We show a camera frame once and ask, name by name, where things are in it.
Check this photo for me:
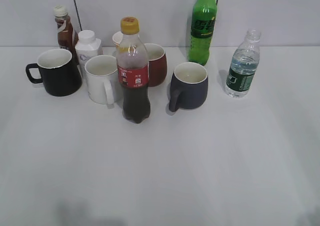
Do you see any thin black cable left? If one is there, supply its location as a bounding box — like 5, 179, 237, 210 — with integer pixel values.
70, 0, 84, 31

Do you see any brown coffee drink bottle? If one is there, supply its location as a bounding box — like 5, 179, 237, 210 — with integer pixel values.
53, 5, 79, 65

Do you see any white plastic bottle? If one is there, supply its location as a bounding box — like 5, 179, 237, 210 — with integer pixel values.
75, 30, 103, 74

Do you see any white ceramic mug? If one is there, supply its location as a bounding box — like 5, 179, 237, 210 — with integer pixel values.
84, 55, 123, 105

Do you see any red ceramic mug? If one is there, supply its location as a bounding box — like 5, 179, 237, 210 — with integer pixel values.
144, 43, 168, 87

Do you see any clear water bottle green label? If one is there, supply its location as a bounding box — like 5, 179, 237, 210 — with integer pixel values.
224, 29, 261, 98

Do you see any green soda bottle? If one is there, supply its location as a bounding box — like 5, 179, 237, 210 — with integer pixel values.
188, 0, 217, 66

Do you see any dark blue ceramic mug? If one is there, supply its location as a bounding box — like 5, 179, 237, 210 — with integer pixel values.
168, 62, 209, 112

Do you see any cola bottle yellow cap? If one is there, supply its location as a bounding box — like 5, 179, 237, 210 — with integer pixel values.
116, 16, 151, 124

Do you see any black ceramic mug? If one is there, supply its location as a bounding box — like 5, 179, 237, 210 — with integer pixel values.
25, 48, 82, 97

